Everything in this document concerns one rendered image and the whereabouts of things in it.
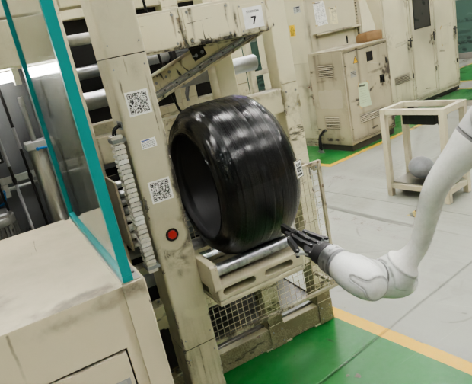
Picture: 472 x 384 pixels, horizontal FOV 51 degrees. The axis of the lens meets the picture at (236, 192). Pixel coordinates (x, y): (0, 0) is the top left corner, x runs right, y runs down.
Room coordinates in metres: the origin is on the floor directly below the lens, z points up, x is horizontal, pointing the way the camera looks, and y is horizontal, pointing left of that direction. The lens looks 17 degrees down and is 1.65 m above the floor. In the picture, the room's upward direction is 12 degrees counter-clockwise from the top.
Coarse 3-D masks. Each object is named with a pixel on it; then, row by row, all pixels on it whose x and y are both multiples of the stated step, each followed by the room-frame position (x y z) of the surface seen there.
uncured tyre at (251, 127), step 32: (192, 128) 1.62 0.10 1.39; (224, 128) 1.56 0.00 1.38; (256, 128) 1.58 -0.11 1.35; (192, 160) 1.98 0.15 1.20; (224, 160) 1.50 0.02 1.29; (256, 160) 1.51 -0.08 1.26; (288, 160) 1.55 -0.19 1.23; (192, 192) 1.95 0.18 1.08; (224, 192) 1.49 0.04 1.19; (256, 192) 1.48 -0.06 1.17; (288, 192) 1.53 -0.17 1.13; (192, 224) 1.83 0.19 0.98; (224, 224) 1.53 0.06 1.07; (256, 224) 1.50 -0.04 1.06; (288, 224) 1.59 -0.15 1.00
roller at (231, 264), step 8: (272, 240) 1.66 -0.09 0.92; (280, 240) 1.65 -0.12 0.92; (256, 248) 1.61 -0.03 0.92; (264, 248) 1.62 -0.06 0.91; (272, 248) 1.62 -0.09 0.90; (280, 248) 1.64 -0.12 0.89; (240, 256) 1.58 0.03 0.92; (248, 256) 1.59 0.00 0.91; (256, 256) 1.59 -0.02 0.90; (264, 256) 1.61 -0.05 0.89; (216, 264) 1.55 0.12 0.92; (224, 264) 1.55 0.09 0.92; (232, 264) 1.55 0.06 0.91; (240, 264) 1.57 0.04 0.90; (224, 272) 1.54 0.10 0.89
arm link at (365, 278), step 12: (348, 252) 1.26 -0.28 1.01; (336, 264) 1.23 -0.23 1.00; (348, 264) 1.20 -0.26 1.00; (360, 264) 1.19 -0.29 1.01; (372, 264) 1.19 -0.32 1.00; (336, 276) 1.22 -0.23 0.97; (348, 276) 1.18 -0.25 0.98; (360, 276) 1.16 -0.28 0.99; (372, 276) 1.14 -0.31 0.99; (384, 276) 1.15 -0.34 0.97; (348, 288) 1.18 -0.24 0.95; (360, 288) 1.14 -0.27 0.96; (372, 288) 1.13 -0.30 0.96; (384, 288) 1.15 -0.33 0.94; (372, 300) 1.14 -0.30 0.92
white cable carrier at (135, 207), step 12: (120, 144) 1.57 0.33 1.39; (120, 156) 1.53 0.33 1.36; (120, 168) 1.52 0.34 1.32; (120, 180) 1.56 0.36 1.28; (132, 180) 1.53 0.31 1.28; (132, 192) 1.53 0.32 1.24; (132, 204) 1.52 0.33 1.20; (132, 216) 1.56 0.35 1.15; (144, 228) 1.53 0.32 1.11; (144, 240) 1.53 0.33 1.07; (144, 252) 1.57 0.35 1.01
